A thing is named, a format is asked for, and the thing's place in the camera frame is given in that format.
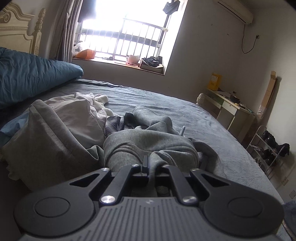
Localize grey sweatshirt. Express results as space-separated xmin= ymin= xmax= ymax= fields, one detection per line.
xmin=1 ymin=99 xmax=224 ymax=191

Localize dark clothes on sill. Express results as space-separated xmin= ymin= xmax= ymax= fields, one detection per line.
xmin=142 ymin=56 xmax=163 ymax=67

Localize grey bed sheet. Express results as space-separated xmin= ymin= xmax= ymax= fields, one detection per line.
xmin=0 ymin=78 xmax=285 ymax=209

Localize black white plaid shirt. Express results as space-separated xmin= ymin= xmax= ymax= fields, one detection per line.
xmin=103 ymin=113 xmax=135 ymax=138

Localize white cream garment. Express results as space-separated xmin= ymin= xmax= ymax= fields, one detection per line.
xmin=45 ymin=92 xmax=117 ymax=149

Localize metal shoe rack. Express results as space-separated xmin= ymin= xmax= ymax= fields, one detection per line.
xmin=246 ymin=126 xmax=290 ymax=179

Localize white desk with drawers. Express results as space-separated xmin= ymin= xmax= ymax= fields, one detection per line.
xmin=205 ymin=89 xmax=255 ymax=143

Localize yellow box on desk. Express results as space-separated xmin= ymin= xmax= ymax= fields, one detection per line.
xmin=207 ymin=73 xmax=222 ymax=91

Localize light blue garment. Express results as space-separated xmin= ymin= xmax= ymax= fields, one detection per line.
xmin=0 ymin=111 xmax=29 ymax=147

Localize pink bowl on sill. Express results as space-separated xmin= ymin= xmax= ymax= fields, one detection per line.
xmin=126 ymin=55 xmax=140 ymax=66

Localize orange bag on sill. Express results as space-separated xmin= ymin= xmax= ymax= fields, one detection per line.
xmin=75 ymin=49 xmax=96 ymax=60

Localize teal blue duvet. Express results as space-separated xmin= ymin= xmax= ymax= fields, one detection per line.
xmin=1 ymin=47 xmax=83 ymax=108

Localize cream carved headboard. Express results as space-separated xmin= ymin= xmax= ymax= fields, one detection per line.
xmin=0 ymin=2 xmax=46 ymax=56

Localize hanging dark garment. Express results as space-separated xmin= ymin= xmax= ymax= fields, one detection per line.
xmin=163 ymin=0 xmax=180 ymax=15

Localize grey window curtain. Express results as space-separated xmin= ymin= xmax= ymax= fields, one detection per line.
xmin=49 ymin=0 xmax=83 ymax=62

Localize white air conditioner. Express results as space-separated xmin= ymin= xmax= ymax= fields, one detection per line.
xmin=214 ymin=0 xmax=253 ymax=25

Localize cardboard sheet against wall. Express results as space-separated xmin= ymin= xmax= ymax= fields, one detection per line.
xmin=257 ymin=71 xmax=277 ymax=118

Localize black power cable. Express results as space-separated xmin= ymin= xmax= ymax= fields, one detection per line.
xmin=241 ymin=22 xmax=260 ymax=55

